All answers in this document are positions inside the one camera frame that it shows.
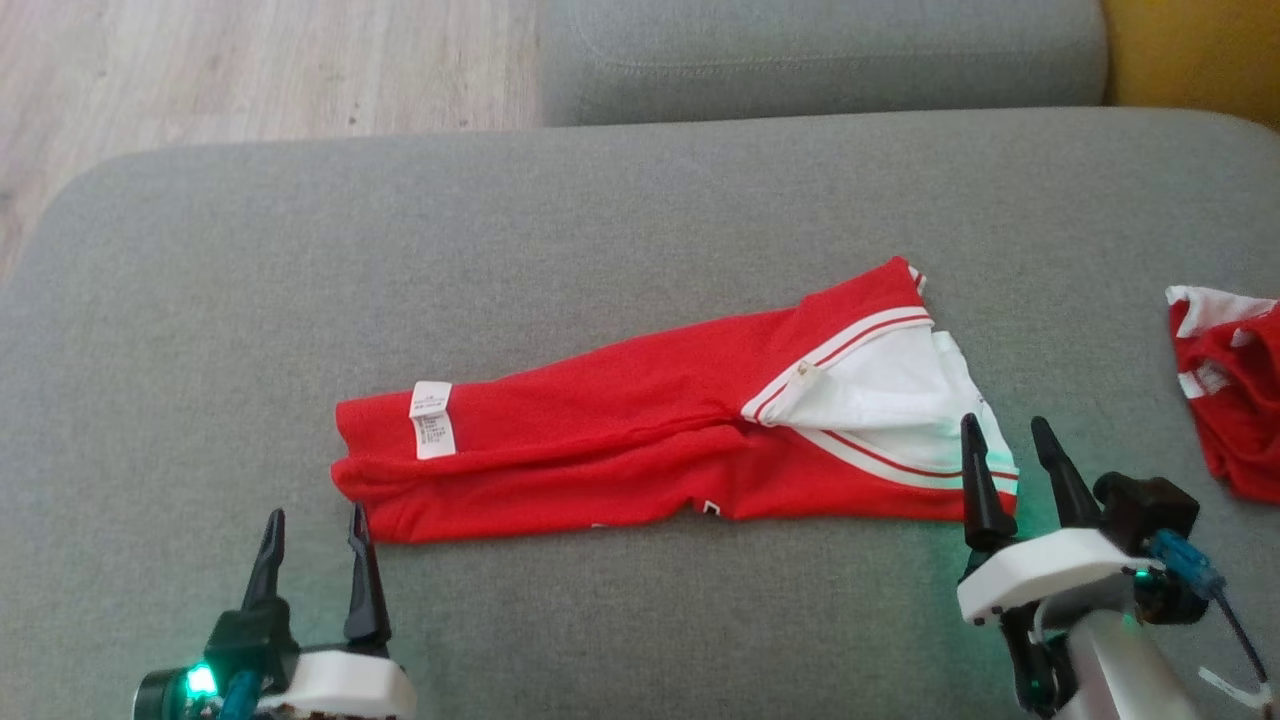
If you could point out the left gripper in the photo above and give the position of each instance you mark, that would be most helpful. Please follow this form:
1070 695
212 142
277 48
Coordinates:
350 690

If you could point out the red shorts with white stripe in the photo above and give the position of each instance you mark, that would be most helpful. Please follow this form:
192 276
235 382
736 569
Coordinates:
1240 400

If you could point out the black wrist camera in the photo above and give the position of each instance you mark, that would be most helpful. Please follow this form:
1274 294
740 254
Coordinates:
255 640
1145 510

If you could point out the small grey sofa seat cushion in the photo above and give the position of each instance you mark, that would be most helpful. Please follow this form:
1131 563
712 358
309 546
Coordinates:
800 50

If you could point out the large grey sofa seat cushion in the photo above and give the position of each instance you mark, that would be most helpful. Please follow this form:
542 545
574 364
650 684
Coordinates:
600 250

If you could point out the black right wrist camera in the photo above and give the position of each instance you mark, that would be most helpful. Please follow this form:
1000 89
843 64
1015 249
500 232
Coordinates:
1145 510

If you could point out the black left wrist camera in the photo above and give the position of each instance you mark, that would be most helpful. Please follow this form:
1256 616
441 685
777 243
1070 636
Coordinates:
255 640

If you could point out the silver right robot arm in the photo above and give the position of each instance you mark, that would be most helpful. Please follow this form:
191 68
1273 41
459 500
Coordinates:
1120 670

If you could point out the yellow sofa back cushion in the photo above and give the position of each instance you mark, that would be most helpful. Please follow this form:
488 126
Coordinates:
1200 50

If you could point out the red shirt with white sleeves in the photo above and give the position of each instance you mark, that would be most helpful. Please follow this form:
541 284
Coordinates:
600 430

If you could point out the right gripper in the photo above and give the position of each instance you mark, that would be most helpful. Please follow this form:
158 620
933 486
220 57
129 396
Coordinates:
1050 575

